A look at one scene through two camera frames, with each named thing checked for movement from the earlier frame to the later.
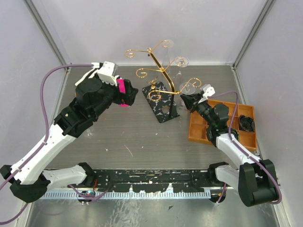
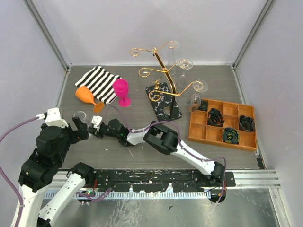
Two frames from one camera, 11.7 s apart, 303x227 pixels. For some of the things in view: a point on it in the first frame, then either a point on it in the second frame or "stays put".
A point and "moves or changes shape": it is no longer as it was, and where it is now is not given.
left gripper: (129, 97) to (82, 132)
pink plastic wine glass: (121, 83) stays put
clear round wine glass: (186, 88) moves or changes shape
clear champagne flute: (181, 62) to (185, 64)
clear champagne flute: (165, 63) to (171, 62)
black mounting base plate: (148, 180) stays put
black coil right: (246, 123) stays put
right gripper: (189, 100) to (94, 132)
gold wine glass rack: (161, 95) moves or changes shape
